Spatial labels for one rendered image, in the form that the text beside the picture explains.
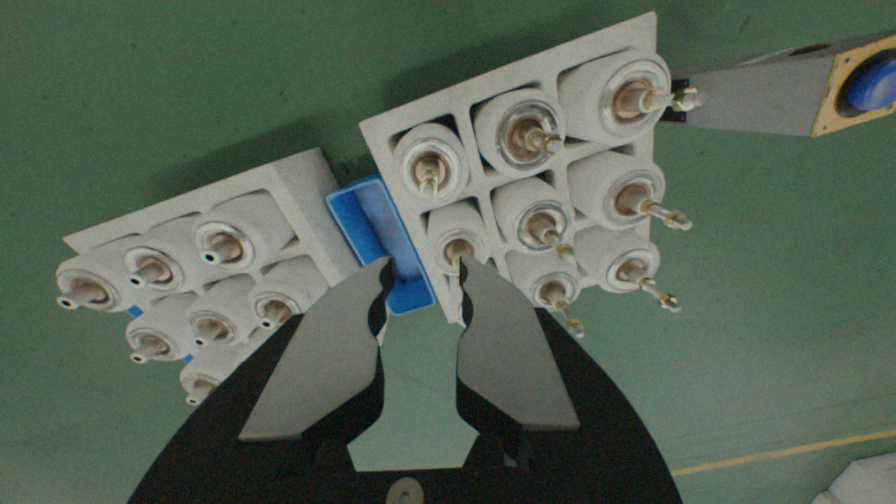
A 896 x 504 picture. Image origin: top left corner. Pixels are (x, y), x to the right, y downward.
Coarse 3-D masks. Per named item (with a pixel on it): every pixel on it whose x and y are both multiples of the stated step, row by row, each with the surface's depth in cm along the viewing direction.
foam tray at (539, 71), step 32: (608, 32) 31; (640, 32) 32; (512, 64) 33; (544, 64) 33; (576, 64) 33; (448, 96) 34; (480, 96) 34; (384, 128) 36; (384, 160) 38; (480, 160) 38; (480, 192) 40; (416, 224) 42; (576, 224) 44; (640, 224) 44; (448, 288) 49; (448, 320) 53
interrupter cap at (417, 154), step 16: (416, 144) 30; (432, 144) 30; (448, 144) 30; (400, 160) 31; (416, 160) 31; (432, 160) 31; (448, 160) 31; (400, 176) 31; (416, 176) 32; (448, 176) 32; (416, 192) 32; (448, 192) 33
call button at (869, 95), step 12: (888, 60) 21; (864, 72) 23; (876, 72) 22; (888, 72) 21; (864, 84) 22; (876, 84) 22; (888, 84) 22; (852, 96) 23; (864, 96) 22; (876, 96) 22; (888, 96) 22; (864, 108) 23; (876, 108) 23
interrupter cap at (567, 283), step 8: (552, 272) 39; (560, 272) 39; (536, 280) 40; (544, 280) 40; (552, 280) 40; (560, 280) 40; (568, 280) 40; (536, 288) 40; (544, 288) 41; (560, 288) 41; (568, 288) 41; (576, 288) 41; (536, 296) 41; (544, 296) 42; (568, 296) 41; (536, 304) 42; (544, 304) 42
